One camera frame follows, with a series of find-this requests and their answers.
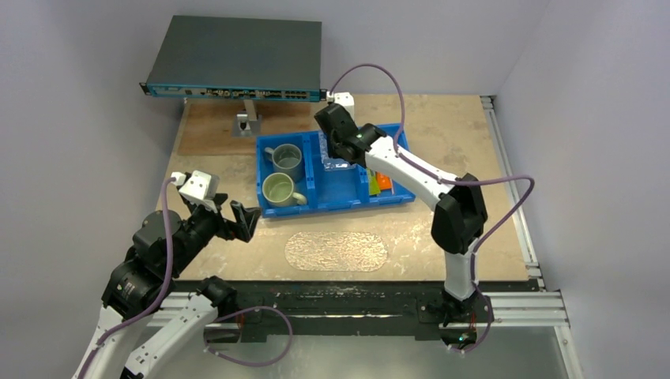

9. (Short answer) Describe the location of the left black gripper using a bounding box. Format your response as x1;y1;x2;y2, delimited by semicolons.
168;193;262;274

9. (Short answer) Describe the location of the clear plastic holder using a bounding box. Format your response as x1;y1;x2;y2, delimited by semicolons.
318;131;352;171

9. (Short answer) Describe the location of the light green mug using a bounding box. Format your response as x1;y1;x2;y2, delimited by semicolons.
262;172;307;208

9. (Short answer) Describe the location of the blue plastic divided bin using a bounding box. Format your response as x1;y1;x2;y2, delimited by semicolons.
256;131;416;219

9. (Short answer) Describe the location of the clear textured oval tray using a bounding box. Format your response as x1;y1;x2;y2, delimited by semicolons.
284;231;388;272

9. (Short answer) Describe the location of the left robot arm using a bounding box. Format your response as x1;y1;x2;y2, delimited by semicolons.
74;193;262;378

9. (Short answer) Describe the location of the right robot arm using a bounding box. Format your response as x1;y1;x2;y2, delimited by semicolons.
314;103;488;321

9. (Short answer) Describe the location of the grey mug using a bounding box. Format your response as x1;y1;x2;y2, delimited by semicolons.
263;144;305;182

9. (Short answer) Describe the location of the wooden base board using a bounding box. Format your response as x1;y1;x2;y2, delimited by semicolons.
175;99;324;156

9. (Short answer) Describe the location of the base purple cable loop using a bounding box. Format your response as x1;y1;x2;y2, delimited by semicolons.
202;306;292;368

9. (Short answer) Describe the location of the metal switch stand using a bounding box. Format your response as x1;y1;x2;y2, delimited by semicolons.
231;99;262;137

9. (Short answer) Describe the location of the grey network switch box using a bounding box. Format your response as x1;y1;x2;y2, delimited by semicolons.
140;15;326;102

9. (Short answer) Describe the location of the black aluminium base frame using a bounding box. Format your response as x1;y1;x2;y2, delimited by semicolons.
141;280;569;343

